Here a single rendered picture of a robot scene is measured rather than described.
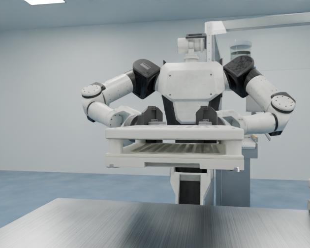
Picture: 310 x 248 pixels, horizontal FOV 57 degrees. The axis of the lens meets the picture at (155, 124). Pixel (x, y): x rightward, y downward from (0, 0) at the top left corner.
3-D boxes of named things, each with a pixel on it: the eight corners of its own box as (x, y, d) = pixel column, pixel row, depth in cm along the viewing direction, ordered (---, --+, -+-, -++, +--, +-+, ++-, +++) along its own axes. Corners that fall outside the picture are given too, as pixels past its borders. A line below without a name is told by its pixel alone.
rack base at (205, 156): (136, 151, 76) (136, 142, 76) (230, 152, 72) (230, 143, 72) (104, 166, 52) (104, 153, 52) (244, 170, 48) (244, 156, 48)
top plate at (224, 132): (135, 132, 76) (135, 124, 76) (230, 133, 72) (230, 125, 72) (104, 139, 52) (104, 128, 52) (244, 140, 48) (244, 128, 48)
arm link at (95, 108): (101, 112, 98) (71, 97, 110) (108, 136, 104) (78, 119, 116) (124, 99, 104) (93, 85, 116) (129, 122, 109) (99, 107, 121)
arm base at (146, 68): (125, 95, 133) (135, 80, 140) (151, 104, 131) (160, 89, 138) (127, 70, 122) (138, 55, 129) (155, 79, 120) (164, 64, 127)
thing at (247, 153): (257, 158, 194) (258, 143, 194) (214, 157, 202) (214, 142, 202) (249, 143, 319) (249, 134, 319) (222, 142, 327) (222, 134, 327)
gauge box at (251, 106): (263, 111, 189) (263, 80, 189) (246, 111, 192) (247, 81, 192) (261, 111, 210) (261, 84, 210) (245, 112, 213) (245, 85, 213)
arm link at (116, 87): (72, 87, 113) (117, 67, 124) (80, 114, 121) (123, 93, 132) (86, 95, 106) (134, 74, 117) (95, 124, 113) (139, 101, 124)
